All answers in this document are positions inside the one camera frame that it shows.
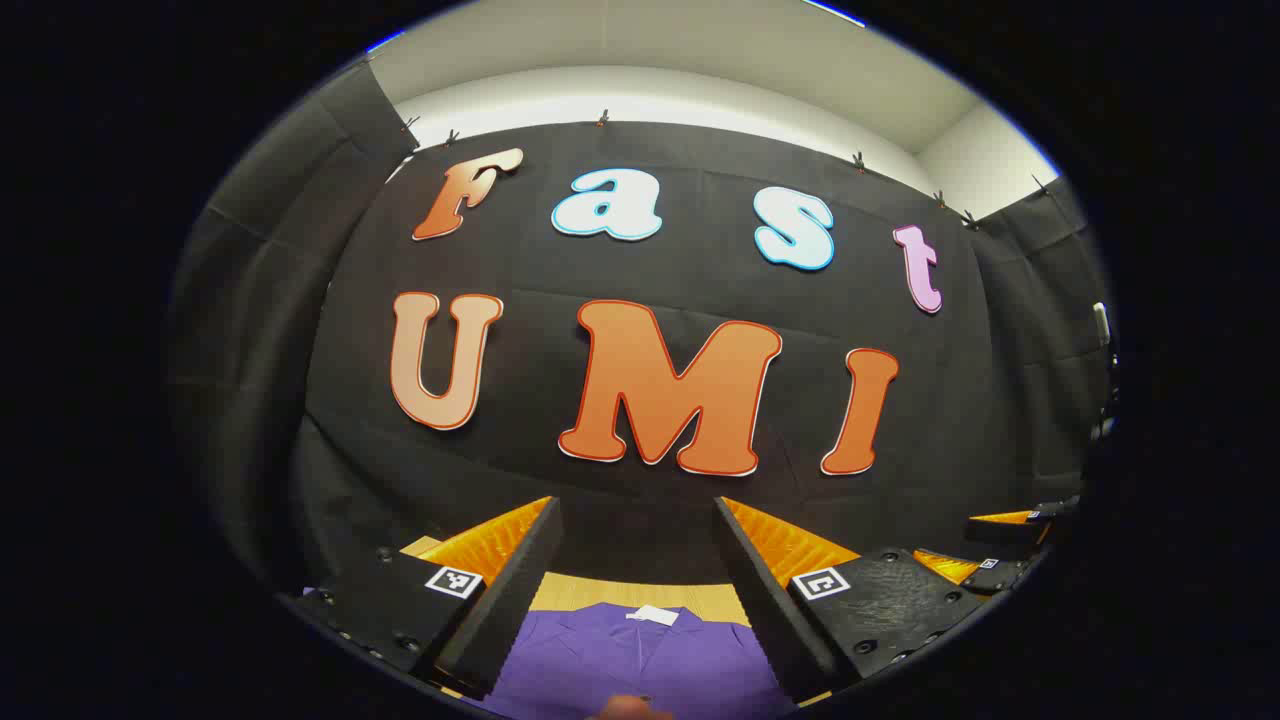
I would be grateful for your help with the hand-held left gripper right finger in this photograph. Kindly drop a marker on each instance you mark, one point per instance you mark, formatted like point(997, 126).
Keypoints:
point(765, 610)

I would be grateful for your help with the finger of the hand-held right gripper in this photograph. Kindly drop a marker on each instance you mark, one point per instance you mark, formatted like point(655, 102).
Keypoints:
point(1000, 578)
point(1010, 530)

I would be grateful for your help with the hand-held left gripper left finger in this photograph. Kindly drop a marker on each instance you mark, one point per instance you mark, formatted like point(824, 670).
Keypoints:
point(500, 610)

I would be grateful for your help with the purple shirt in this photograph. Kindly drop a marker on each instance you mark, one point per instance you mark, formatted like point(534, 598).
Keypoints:
point(620, 665)

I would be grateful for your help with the black backdrop cloth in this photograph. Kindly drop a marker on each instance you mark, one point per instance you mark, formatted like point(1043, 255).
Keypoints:
point(520, 265)

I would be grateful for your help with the white wall fixture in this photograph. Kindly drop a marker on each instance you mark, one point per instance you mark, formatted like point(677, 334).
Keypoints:
point(1101, 322)

